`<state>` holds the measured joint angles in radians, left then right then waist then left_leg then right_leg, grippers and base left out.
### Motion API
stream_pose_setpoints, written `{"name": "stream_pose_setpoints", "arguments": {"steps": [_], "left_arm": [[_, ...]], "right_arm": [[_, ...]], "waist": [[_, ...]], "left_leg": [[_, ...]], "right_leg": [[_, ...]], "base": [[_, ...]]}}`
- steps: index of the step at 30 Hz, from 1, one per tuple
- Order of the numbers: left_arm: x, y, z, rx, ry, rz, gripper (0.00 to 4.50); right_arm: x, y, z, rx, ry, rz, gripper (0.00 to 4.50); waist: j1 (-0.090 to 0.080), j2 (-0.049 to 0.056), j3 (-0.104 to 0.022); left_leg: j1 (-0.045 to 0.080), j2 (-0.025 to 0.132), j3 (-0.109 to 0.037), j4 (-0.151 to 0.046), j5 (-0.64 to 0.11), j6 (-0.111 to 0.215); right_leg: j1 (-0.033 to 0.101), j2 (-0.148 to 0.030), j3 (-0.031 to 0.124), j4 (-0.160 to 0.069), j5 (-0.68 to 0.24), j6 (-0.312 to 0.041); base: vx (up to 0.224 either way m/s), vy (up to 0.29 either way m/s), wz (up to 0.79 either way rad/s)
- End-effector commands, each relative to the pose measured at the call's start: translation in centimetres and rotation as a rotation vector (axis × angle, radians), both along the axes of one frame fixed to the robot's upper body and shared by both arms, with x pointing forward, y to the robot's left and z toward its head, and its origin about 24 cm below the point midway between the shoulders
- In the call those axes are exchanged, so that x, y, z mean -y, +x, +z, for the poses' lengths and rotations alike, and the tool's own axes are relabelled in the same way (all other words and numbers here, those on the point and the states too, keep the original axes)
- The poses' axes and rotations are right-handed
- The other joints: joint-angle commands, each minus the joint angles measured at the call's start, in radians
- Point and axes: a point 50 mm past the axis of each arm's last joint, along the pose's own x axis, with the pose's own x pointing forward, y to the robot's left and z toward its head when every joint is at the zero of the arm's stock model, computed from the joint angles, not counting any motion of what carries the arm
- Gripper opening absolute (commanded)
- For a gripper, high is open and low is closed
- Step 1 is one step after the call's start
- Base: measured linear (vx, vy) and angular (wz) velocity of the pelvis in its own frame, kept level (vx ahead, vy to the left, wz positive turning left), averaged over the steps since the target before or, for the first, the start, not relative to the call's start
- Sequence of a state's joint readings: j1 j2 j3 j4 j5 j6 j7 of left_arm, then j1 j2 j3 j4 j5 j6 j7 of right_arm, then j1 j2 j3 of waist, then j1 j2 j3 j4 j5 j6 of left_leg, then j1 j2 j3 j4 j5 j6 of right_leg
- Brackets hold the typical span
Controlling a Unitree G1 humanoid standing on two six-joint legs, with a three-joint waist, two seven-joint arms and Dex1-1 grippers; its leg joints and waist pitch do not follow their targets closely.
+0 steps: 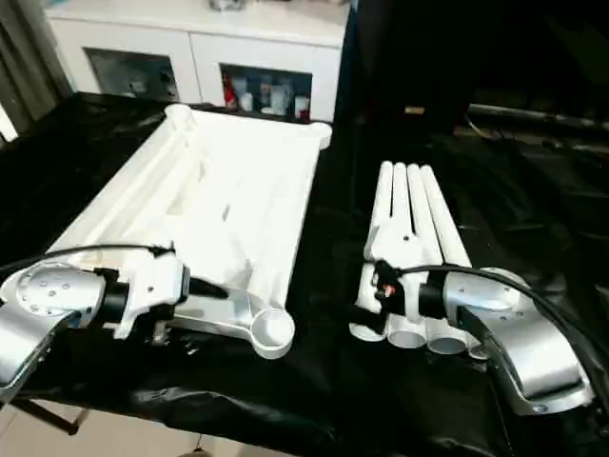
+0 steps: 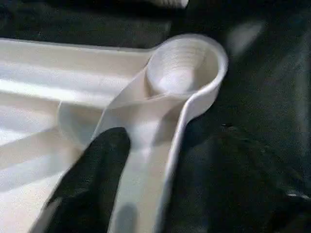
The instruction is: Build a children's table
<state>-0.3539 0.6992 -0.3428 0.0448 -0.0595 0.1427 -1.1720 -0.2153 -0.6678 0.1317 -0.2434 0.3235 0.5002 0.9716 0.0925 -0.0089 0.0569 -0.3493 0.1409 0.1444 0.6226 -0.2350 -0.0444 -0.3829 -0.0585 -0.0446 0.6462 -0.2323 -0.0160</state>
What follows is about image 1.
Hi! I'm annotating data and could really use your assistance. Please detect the white plastic table top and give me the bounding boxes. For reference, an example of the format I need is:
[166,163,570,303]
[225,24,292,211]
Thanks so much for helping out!
[38,103,334,361]

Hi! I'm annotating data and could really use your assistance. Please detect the white plastic table leg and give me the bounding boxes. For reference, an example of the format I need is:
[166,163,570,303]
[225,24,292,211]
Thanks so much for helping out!
[385,163,429,349]
[407,164,467,356]
[420,166,496,361]
[350,162,396,342]

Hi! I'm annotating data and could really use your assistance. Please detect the black plastic mat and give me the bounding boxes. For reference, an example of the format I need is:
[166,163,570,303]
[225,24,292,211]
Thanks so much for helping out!
[0,90,609,457]

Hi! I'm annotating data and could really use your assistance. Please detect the white glass-door cabinet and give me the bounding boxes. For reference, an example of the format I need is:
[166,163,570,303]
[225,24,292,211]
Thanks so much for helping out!
[43,0,348,125]

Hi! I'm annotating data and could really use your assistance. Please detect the grey curtain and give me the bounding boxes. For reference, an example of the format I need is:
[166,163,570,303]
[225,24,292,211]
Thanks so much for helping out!
[0,0,72,144]

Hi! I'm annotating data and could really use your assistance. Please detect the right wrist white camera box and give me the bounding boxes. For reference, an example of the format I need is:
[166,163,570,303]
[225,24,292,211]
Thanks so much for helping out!
[366,224,426,275]

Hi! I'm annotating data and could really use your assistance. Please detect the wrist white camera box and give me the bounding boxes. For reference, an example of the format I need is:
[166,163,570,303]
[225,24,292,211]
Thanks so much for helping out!
[112,249,191,339]
[366,224,426,275]

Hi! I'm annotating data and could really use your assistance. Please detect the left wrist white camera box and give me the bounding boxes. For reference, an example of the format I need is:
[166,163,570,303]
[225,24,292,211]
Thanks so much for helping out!
[112,249,191,339]

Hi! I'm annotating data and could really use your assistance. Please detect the black metal table frame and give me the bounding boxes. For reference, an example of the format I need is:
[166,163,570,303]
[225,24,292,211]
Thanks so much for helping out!
[10,398,82,435]

